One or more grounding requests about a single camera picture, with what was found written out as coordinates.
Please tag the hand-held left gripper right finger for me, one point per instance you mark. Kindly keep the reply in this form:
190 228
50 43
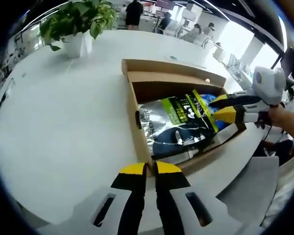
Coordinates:
169 195

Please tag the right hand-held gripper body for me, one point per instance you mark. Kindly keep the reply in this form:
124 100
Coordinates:
269 83

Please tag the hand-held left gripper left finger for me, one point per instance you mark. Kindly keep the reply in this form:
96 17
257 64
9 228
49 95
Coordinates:
129 195

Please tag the brown cardboard shoe box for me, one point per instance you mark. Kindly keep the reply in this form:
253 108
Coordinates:
142 142

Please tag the silver green soft item packet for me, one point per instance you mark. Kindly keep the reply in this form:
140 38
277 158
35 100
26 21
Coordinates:
152 115

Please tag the person's right hand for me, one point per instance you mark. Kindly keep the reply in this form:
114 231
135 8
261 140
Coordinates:
278 116

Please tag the dark cloth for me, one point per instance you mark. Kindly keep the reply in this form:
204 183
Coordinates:
281 149

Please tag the white mesh office chair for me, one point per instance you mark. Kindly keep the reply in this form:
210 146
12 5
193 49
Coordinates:
207 42
171 30

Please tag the grey mesh office chair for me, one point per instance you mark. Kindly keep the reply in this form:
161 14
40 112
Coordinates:
250 186

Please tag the white table socket panel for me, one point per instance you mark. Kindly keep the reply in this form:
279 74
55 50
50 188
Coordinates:
173 58

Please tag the green potted plant white pot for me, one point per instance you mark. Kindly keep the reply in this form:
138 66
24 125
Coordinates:
76 14

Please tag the purple wall screen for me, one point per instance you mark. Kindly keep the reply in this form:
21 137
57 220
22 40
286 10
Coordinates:
164 2

